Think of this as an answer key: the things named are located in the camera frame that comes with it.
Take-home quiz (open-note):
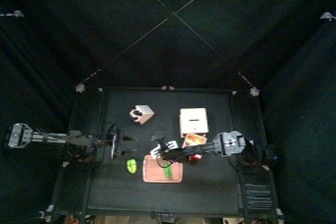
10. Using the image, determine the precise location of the orange drawer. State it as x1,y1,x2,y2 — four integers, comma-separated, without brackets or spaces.
181,133,208,148

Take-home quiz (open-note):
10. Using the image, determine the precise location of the white drawer cabinet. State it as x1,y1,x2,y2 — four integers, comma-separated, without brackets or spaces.
179,107,211,138

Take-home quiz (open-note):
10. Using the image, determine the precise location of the green toy leaf vegetable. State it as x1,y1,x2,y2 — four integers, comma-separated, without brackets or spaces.
125,158,137,175

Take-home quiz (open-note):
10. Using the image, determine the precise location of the green toy knife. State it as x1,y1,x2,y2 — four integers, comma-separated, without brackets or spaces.
156,162,175,181

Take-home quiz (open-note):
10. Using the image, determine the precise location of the pink cutting board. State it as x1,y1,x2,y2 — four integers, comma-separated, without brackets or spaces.
141,154,184,184

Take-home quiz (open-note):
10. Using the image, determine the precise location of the small white cube box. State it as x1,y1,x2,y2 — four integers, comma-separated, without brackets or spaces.
128,104,156,125

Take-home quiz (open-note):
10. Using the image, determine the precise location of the white printed label sheet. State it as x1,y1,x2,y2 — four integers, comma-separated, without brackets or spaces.
241,183,276,216

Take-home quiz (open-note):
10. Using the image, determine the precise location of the thin diagonal cord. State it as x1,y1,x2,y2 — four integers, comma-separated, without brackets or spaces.
121,0,256,88
80,0,232,85

